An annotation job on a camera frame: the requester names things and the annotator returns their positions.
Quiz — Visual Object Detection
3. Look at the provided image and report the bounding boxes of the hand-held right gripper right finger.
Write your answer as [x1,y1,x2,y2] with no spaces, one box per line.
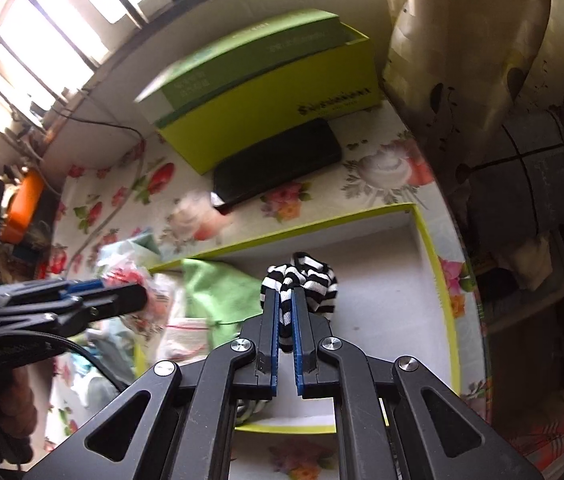
[291,290,542,480]

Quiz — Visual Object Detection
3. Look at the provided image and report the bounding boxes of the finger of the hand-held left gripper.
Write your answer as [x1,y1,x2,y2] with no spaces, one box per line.
[0,284,149,334]
[0,279,113,309]

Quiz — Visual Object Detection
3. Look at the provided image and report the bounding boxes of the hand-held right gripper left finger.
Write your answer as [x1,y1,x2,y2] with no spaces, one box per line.
[24,290,281,480]

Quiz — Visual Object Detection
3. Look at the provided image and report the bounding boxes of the blue face mask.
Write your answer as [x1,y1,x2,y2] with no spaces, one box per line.
[87,320,135,376]

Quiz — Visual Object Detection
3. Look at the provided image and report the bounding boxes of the black white striped sock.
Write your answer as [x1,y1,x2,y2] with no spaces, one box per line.
[234,252,340,426]

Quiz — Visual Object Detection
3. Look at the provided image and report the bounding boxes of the green microfibre cloth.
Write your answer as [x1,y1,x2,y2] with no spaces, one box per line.
[182,258,265,326]

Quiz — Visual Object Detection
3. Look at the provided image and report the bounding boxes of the white knitted cloth red stripes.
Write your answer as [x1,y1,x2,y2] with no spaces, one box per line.
[159,317,217,361]

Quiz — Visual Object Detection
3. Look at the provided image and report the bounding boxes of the lime box lid tray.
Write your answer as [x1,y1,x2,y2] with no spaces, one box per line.
[134,202,462,433]

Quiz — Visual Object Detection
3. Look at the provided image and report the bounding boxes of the orange box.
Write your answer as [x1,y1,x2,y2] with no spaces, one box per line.
[0,167,45,243]

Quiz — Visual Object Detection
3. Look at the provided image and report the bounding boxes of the wet wipes pack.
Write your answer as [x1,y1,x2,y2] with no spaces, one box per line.
[97,232,163,281]

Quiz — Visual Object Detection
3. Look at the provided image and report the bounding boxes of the black power bank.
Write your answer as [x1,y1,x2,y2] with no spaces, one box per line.
[210,117,343,209]

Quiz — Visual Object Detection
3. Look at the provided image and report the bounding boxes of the window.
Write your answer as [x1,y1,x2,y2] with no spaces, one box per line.
[0,0,263,126]

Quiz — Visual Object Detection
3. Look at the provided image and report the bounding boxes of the floral tablecloth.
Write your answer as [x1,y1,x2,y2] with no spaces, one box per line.
[37,100,492,480]

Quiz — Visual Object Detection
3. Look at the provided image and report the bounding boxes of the lime cardboard box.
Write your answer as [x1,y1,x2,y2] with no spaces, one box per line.
[157,22,377,176]

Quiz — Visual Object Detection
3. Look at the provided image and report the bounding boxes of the green white carton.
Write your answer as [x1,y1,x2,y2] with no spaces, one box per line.
[134,8,347,128]

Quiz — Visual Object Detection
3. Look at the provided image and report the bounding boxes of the grey checked stool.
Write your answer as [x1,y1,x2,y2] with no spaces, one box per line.
[454,110,564,241]

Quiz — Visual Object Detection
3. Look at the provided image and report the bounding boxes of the cream dotted curtain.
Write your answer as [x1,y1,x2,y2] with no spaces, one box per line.
[379,0,564,171]

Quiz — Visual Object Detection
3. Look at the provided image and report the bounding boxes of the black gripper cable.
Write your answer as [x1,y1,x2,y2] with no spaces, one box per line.
[52,337,130,393]

